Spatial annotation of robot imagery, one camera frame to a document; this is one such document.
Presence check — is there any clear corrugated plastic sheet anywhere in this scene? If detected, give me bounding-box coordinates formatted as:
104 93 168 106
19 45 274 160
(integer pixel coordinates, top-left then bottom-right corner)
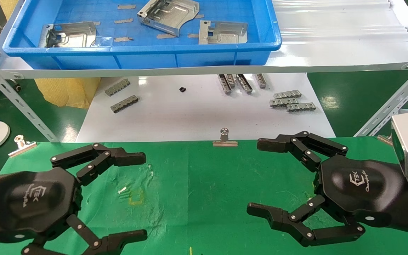
271 0 408 45

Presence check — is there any white metal shelf board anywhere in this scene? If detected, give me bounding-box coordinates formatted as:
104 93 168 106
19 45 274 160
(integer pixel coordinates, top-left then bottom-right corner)
0 0 408 79

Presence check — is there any perforated angle steel post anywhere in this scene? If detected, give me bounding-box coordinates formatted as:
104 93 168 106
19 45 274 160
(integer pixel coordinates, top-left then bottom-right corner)
0 50 60 143
353 58 408 138

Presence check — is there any stamped sheet metal bracket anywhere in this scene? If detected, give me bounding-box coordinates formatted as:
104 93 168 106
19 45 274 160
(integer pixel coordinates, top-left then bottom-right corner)
198 20 249 45
40 21 97 48
137 0 200 37

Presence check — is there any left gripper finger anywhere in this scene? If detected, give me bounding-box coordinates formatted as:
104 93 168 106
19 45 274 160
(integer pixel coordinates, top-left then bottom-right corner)
50 143 147 187

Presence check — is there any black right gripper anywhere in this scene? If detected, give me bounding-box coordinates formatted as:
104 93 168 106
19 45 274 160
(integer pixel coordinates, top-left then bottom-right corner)
246 131 406 247

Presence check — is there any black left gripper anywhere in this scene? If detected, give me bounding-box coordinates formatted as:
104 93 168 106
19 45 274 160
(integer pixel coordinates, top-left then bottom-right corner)
0 166 148 255

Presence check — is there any blue plastic bin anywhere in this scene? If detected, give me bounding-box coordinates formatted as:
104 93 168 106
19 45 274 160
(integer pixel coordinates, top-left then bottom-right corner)
2 0 282 70

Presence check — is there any yellow plastic bag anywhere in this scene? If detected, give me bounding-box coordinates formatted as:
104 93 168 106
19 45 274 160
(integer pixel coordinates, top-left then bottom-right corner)
33 77 101 109

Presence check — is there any green table cloth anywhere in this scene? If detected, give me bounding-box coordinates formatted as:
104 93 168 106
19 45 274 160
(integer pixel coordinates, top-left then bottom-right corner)
0 141 408 255

